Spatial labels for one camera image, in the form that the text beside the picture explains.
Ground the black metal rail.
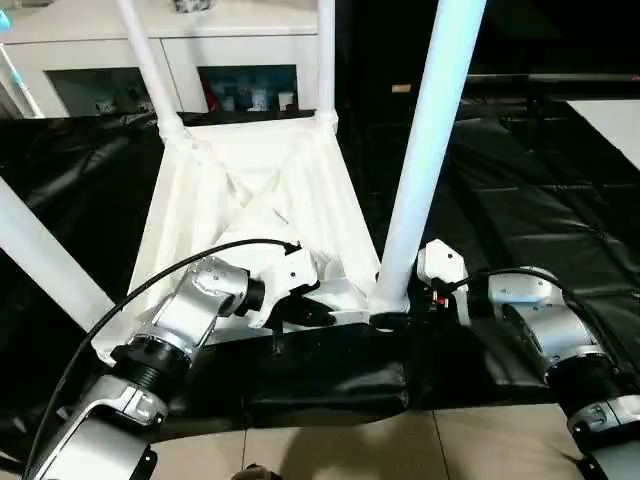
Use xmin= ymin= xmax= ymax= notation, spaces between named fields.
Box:
xmin=465 ymin=72 xmax=640 ymax=86

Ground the white flat board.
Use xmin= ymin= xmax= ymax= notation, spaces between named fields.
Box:
xmin=566 ymin=98 xmax=640 ymax=169

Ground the black mat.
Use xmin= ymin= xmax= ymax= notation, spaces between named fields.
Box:
xmin=0 ymin=95 xmax=640 ymax=446

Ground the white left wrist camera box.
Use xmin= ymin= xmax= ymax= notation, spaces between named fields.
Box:
xmin=244 ymin=245 xmax=322 ymax=330

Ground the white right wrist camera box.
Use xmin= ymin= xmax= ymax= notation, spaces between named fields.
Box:
xmin=415 ymin=240 xmax=472 ymax=327

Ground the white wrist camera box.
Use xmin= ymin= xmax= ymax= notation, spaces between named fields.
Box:
xmin=244 ymin=245 xmax=322 ymax=330
xmin=415 ymin=240 xmax=472 ymax=327

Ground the white plastic table top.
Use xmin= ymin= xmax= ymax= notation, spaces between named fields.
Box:
xmin=92 ymin=110 xmax=403 ymax=364

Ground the white cabinet with glass doors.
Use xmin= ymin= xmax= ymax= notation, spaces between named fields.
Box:
xmin=0 ymin=0 xmax=321 ymax=119

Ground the white plastic table leg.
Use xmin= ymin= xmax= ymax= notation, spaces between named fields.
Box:
xmin=0 ymin=178 xmax=117 ymax=333
xmin=315 ymin=0 xmax=340 ymax=128
xmin=114 ymin=0 xmax=188 ymax=143
xmin=370 ymin=0 xmax=489 ymax=315

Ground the light blue plastic pole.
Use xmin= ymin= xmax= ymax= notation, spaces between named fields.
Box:
xmin=0 ymin=10 xmax=47 ymax=119

